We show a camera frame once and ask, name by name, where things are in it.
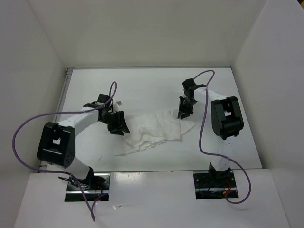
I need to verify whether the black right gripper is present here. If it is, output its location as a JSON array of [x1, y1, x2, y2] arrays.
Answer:
[[178, 96, 197, 119]]

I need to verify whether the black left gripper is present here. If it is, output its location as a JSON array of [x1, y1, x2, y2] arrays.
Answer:
[[99, 110, 130, 136]]

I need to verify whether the white pleated skirt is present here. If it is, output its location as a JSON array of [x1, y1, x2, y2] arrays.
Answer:
[[113, 109, 196, 156]]

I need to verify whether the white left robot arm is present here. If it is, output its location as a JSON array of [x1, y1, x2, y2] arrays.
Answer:
[[37, 101, 130, 190]]

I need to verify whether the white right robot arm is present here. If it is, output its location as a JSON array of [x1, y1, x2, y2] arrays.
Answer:
[[177, 79, 244, 187]]

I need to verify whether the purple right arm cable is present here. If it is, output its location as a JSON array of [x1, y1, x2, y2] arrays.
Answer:
[[193, 70, 253, 204]]

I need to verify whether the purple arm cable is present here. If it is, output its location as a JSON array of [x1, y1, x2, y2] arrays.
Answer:
[[12, 81, 118, 222], [193, 70, 253, 204]]

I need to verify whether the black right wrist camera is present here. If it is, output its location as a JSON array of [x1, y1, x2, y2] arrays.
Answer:
[[182, 78, 197, 91]]

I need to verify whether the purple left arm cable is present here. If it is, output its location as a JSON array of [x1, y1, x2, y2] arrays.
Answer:
[[12, 81, 118, 222]]

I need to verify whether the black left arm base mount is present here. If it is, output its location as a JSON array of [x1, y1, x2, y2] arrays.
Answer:
[[59, 172, 111, 202]]

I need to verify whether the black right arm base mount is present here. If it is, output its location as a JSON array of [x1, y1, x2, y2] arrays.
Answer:
[[193, 171, 238, 200]]

